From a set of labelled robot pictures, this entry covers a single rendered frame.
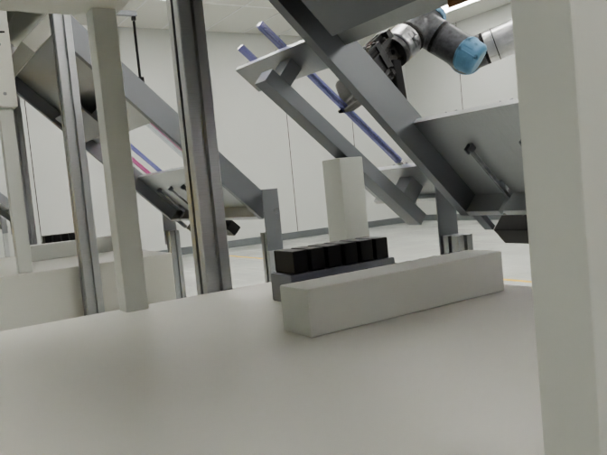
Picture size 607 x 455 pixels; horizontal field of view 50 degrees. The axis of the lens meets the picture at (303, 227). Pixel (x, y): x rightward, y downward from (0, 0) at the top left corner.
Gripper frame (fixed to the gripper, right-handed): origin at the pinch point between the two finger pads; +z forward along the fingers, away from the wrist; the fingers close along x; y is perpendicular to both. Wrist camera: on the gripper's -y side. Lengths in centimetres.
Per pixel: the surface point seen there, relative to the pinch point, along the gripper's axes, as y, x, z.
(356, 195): -13.1, 2.9, 11.8
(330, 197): -11.0, -1.3, 14.5
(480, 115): -2.0, 38.7, 8.8
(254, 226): -268, -701, -284
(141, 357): 14, 49, 71
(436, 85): -290, -617, -645
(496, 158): -11.4, 35.6, 7.0
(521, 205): -20.3, 36.8, 8.4
